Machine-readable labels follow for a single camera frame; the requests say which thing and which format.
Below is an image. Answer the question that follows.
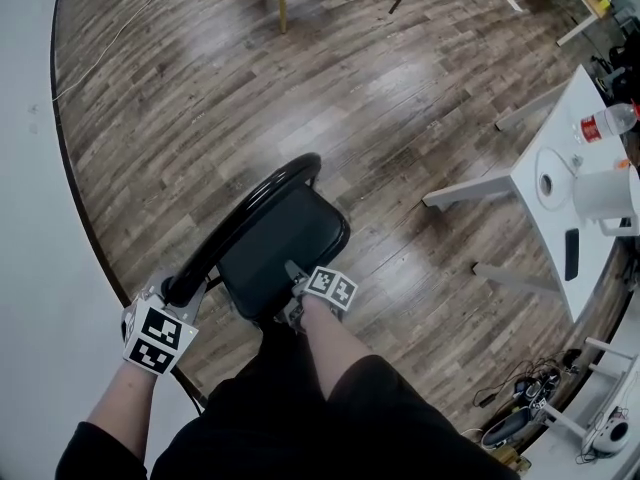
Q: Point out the white round device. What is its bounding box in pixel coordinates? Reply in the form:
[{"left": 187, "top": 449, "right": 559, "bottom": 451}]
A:
[{"left": 592, "top": 407, "right": 630, "bottom": 452}]

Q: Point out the tangle of black cables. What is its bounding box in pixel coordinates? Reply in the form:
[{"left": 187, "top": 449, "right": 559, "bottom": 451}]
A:
[{"left": 472, "top": 350, "right": 584, "bottom": 414}]

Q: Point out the person's left forearm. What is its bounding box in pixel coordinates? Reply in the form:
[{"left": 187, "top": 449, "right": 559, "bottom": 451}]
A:
[{"left": 84, "top": 360, "right": 166, "bottom": 474}]

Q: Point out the clear bottle red label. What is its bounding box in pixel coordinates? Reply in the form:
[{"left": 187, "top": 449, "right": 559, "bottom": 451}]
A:
[{"left": 579, "top": 101, "right": 640, "bottom": 145}]

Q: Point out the person's right forearm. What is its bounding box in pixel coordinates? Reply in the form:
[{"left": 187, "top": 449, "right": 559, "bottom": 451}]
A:
[{"left": 299, "top": 295, "right": 375, "bottom": 403}]

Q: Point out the white square table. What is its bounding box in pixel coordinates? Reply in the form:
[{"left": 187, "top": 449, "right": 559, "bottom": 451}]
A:
[{"left": 422, "top": 64, "right": 640, "bottom": 325}]

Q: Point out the white electric kettle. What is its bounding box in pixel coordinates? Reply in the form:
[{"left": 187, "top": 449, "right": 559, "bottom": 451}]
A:
[{"left": 572, "top": 166, "right": 640, "bottom": 237}]

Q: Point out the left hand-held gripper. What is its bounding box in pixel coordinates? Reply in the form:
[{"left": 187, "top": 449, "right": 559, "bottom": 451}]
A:
[{"left": 121, "top": 271, "right": 209, "bottom": 377}]

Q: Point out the white power strip with cable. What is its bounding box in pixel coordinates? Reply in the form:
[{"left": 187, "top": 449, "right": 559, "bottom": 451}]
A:
[{"left": 52, "top": 0, "right": 176, "bottom": 102}]

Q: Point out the grey sneaker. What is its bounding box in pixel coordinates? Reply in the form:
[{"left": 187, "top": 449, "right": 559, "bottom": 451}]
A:
[{"left": 480, "top": 407, "right": 531, "bottom": 450}]

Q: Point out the black folding chair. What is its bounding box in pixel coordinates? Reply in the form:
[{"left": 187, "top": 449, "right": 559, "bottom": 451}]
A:
[{"left": 164, "top": 151, "right": 350, "bottom": 417}]

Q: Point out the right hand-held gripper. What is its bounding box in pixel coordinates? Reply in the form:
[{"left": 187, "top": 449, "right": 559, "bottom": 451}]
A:
[{"left": 279, "top": 260, "right": 359, "bottom": 337}]

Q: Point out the black smartphone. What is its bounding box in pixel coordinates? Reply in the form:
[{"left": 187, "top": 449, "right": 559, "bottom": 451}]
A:
[{"left": 563, "top": 227, "right": 580, "bottom": 283}]

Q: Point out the person's black clothing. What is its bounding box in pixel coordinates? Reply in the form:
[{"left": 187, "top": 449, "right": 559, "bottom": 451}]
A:
[{"left": 54, "top": 317, "right": 524, "bottom": 480}]

